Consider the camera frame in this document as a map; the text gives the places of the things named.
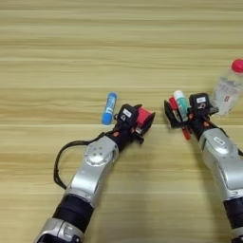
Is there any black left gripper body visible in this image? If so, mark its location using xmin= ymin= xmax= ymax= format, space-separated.
xmin=110 ymin=123 xmax=145 ymax=151

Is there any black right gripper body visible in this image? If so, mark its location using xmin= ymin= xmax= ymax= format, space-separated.
xmin=184 ymin=110 xmax=219 ymax=140

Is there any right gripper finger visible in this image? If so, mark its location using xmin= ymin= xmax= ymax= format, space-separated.
xmin=207 ymin=106 xmax=220 ymax=116
xmin=163 ymin=100 xmax=184 ymax=129

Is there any red cube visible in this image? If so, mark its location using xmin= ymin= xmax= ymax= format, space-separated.
xmin=136 ymin=107 xmax=152 ymax=129

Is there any red black marker pen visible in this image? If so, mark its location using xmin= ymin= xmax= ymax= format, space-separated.
xmin=168 ymin=96 xmax=192 ymax=140

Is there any green white glue stick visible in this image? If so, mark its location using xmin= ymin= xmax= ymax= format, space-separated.
xmin=172 ymin=89 xmax=190 ymax=122

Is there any clear bottle red cap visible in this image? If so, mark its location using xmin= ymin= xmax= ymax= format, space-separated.
xmin=210 ymin=58 xmax=243 ymax=118

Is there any blue glue stick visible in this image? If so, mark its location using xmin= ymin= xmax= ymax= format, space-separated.
xmin=101 ymin=92 xmax=118 ymax=126

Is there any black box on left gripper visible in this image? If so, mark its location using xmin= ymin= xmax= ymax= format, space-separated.
xmin=114 ymin=103 xmax=140 ymax=128

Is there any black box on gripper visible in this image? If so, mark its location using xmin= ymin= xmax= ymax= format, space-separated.
xmin=188 ymin=92 xmax=212 ymax=112
xmin=114 ymin=103 xmax=140 ymax=128

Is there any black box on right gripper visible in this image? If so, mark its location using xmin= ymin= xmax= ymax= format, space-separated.
xmin=188 ymin=92 xmax=212 ymax=112

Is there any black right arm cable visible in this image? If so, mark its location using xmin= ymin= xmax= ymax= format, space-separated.
xmin=216 ymin=124 xmax=243 ymax=158

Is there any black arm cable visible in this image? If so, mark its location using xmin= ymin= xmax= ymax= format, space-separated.
xmin=52 ymin=131 xmax=110 ymax=190
xmin=216 ymin=124 xmax=243 ymax=158

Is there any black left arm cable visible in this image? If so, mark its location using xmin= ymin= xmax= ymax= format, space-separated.
xmin=52 ymin=131 xmax=110 ymax=190

